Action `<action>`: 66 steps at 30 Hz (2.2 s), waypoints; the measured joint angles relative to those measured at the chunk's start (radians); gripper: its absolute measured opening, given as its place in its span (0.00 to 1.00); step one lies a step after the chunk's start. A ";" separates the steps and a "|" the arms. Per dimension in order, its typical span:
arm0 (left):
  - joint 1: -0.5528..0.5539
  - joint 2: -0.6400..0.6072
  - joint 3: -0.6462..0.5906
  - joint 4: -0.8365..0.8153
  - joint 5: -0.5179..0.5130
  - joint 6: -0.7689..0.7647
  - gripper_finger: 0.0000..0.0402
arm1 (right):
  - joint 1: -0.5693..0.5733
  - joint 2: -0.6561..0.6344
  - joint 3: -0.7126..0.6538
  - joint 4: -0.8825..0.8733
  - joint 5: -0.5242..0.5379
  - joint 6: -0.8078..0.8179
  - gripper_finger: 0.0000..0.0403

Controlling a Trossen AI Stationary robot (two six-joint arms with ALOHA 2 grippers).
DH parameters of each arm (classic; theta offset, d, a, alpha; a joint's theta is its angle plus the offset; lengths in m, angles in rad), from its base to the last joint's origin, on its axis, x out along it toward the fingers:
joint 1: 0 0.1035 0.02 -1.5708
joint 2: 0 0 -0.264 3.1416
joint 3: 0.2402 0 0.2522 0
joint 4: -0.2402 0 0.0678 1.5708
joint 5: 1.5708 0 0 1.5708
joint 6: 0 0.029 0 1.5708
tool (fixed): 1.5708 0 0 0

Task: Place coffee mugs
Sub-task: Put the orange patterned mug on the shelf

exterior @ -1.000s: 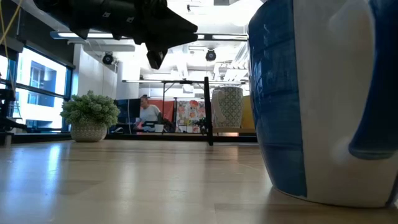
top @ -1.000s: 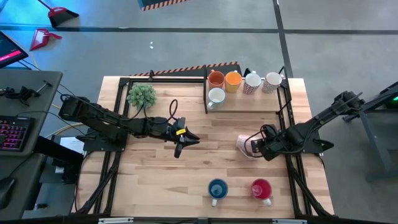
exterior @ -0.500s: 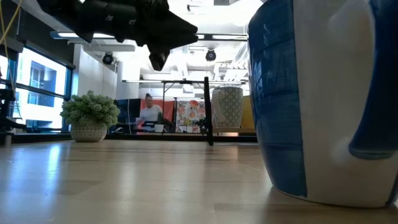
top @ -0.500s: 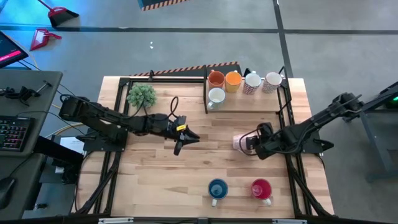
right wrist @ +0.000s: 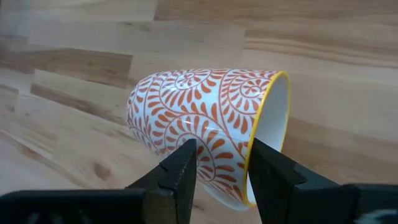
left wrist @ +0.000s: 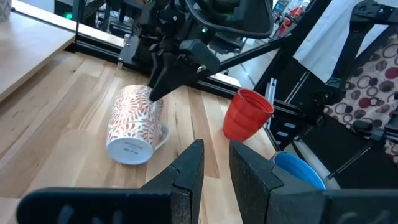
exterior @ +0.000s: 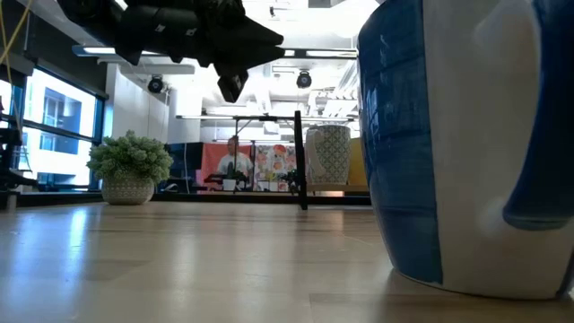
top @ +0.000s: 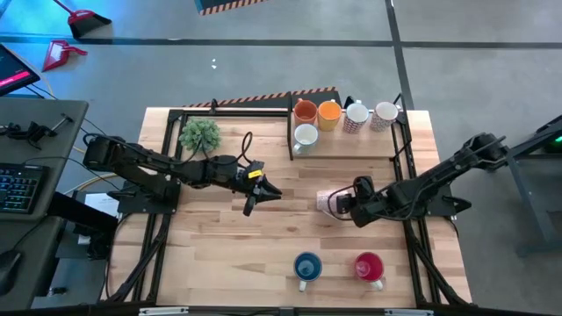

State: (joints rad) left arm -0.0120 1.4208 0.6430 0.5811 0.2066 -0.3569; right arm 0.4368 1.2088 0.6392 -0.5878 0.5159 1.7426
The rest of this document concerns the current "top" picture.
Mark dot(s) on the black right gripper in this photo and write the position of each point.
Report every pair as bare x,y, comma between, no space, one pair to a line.
363,210

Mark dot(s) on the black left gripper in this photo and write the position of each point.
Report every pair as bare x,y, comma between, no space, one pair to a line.
243,180

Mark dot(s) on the blue and white mug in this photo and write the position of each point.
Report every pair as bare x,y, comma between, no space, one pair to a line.
307,267

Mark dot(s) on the green patterned mug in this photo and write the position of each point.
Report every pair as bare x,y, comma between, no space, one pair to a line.
306,137

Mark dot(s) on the red white diamond pattern mug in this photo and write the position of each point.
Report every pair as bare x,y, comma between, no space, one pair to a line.
355,116

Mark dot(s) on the yellow mug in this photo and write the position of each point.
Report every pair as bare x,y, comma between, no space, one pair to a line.
329,116

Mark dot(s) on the grey white diamond pattern mug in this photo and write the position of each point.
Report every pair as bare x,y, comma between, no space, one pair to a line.
384,115

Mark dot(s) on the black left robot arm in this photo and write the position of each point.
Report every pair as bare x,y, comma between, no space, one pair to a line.
145,162

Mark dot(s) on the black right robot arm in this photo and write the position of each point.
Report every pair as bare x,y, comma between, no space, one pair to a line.
439,171

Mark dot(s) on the yellow label tag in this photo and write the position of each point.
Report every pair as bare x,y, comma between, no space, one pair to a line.
255,174

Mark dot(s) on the potted green plant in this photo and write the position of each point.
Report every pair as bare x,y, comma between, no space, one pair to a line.
199,135

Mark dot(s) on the black orange striped ramp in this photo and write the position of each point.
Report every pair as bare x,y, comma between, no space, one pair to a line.
281,100

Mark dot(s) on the small black clamp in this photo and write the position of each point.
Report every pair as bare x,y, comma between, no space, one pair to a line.
213,106

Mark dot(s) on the white paper sheet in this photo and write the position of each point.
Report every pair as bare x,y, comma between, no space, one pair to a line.
103,204

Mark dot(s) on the black desk stand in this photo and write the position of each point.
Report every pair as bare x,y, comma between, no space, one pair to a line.
79,213

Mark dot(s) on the dark grey metal table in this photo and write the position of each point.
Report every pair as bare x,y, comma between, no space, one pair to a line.
540,197

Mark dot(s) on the black orange striped panel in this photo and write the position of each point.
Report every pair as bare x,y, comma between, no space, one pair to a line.
219,4

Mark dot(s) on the black clamp tool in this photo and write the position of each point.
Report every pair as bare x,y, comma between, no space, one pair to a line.
30,131

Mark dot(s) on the backlit keyboard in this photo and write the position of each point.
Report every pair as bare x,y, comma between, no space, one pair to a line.
19,188

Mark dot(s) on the grey desk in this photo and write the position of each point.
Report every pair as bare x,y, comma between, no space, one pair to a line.
22,151

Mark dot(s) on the black computer mouse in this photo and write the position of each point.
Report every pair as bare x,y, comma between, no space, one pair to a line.
9,270

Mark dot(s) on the tilted computer monitor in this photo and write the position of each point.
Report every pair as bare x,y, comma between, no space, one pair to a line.
13,70

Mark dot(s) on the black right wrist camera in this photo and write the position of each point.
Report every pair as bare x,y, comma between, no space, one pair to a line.
364,185

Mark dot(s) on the wooden shelf with black frame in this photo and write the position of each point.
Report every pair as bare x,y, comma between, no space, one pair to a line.
351,145

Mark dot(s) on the black aluminium rig frame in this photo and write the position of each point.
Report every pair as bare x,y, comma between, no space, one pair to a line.
175,115

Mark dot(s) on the silver aluminium bracket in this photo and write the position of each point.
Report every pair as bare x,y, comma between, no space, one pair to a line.
406,312
162,311

